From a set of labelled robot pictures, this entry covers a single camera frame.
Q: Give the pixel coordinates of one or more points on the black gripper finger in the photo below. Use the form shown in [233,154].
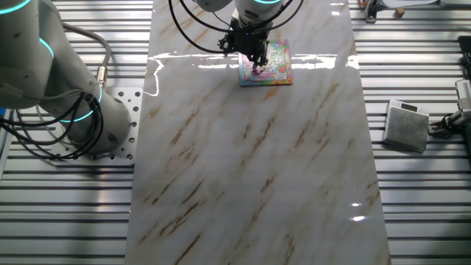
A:
[263,59]
[254,60]

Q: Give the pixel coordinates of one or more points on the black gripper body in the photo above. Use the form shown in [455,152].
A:
[248,42]

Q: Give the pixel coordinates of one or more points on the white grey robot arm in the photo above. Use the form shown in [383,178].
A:
[37,73]

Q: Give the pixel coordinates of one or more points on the colourful butterfly puzzle board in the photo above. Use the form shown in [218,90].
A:
[279,73]

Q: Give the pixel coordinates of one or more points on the small orange object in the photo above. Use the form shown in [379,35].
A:
[363,2]

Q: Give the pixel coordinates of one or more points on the black upright clamp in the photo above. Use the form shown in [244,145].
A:
[371,13]

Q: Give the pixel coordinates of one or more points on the marble pattern board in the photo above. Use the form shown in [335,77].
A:
[228,176]

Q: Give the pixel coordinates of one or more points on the small wooden block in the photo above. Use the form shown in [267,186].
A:
[399,13]

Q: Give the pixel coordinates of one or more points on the silver digital scale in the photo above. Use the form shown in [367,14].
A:
[404,129]

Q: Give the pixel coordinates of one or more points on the black metal clamp connector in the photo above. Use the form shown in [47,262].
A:
[441,127]

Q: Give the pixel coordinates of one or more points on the grey flat object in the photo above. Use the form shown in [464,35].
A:
[456,3]

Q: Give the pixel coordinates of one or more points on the black box device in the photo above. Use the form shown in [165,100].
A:
[466,48]

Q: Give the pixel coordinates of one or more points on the grey ribbed device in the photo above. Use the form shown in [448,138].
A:
[464,92]

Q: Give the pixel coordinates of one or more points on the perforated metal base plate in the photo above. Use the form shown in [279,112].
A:
[127,103]

